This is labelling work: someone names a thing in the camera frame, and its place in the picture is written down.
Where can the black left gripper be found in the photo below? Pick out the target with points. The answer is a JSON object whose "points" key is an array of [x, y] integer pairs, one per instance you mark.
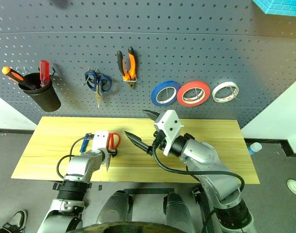
{"points": [[107, 154]]}

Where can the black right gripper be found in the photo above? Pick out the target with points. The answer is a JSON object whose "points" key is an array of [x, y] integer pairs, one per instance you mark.
{"points": [[160, 140]]}

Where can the large red tape roll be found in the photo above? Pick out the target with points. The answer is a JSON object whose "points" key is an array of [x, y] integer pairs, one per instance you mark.
{"points": [[180, 95]]}

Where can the orange and black pliers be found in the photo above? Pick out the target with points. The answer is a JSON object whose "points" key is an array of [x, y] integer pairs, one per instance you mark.
{"points": [[131, 64]]}

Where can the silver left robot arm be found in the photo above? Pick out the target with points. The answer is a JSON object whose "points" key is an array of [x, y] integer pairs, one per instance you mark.
{"points": [[82, 167]]}

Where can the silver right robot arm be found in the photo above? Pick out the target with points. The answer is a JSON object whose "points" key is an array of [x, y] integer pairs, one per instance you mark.
{"points": [[203, 155]]}

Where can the black plastic tool cup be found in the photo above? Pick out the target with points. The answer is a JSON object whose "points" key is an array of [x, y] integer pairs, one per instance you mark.
{"points": [[47, 100]]}

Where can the blue tape roll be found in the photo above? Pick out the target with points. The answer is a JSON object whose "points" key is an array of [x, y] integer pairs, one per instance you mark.
{"points": [[154, 95]]}

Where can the small black floor object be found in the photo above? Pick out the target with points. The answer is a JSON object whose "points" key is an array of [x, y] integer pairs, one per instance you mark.
{"points": [[100, 187]]}

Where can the white tape roll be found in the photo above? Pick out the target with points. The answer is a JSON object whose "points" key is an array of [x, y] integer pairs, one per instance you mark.
{"points": [[214, 93]]}

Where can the dark grey perforated pegboard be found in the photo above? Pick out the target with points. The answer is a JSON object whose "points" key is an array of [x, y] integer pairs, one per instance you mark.
{"points": [[186, 48]]}

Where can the clear plastic bottle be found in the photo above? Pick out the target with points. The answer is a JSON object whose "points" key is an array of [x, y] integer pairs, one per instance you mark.
{"points": [[254, 148]]}

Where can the black and white sneaker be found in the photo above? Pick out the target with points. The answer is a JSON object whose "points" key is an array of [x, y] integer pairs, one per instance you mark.
{"points": [[15, 219]]}

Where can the orange and black screwdriver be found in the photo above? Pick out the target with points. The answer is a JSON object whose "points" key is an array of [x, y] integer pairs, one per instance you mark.
{"points": [[12, 74]]}

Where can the turquoise brick-pattern bin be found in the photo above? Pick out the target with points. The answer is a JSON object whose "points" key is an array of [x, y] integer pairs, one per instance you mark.
{"points": [[279, 7]]}

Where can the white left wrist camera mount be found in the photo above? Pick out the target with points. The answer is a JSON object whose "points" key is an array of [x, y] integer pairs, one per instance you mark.
{"points": [[100, 142]]}

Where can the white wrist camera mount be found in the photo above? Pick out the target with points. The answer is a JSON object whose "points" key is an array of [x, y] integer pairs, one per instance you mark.
{"points": [[169, 121], [100, 142]]}

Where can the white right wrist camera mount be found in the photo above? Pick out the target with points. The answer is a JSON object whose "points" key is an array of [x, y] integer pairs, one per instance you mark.
{"points": [[169, 121]]}

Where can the black metal table frame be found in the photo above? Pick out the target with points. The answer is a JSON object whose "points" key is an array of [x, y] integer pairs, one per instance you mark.
{"points": [[150, 191]]}

